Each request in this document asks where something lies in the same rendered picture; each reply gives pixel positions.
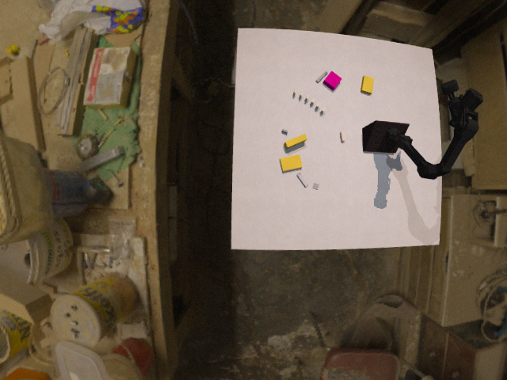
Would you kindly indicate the yellow rectangular block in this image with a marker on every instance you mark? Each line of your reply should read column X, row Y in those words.
column 367, row 85
column 293, row 142
column 292, row 162

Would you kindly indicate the magenta block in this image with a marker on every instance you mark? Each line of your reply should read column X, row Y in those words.
column 332, row 80

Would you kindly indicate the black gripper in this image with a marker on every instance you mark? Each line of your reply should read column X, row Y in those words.
column 449, row 88

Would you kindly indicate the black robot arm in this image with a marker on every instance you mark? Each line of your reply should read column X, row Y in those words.
column 465, row 130

